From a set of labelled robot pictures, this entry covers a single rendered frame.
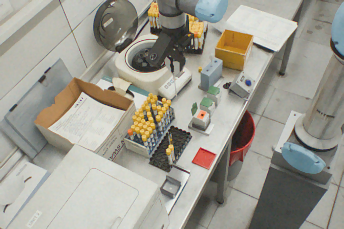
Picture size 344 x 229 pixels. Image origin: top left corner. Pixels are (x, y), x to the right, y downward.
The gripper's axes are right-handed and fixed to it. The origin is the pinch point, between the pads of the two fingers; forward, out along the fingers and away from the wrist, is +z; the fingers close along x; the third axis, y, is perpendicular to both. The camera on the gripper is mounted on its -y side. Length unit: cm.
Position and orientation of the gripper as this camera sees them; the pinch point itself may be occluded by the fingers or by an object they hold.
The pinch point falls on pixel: (174, 74)
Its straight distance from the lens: 109.3
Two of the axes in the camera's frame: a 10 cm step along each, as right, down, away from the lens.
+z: 0.9, 5.9, 8.0
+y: 6.1, -6.7, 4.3
